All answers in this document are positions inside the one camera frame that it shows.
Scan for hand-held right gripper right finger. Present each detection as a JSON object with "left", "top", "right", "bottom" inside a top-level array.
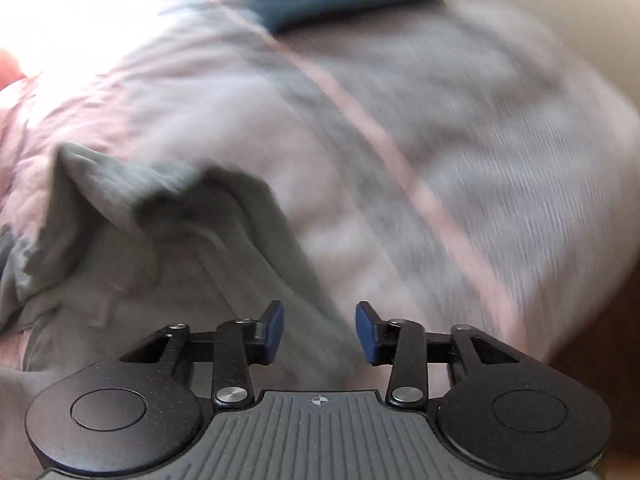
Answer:
[{"left": 355, "top": 301, "right": 522, "bottom": 406}]

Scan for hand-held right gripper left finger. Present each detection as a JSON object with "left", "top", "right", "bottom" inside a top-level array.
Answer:
[{"left": 119, "top": 300, "right": 286, "bottom": 411}]

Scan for grey pants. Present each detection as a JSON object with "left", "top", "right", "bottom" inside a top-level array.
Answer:
[{"left": 0, "top": 141, "right": 362, "bottom": 392}]

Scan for pink bed blanket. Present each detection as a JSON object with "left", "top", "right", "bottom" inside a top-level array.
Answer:
[{"left": 0, "top": 0, "right": 638, "bottom": 401}]

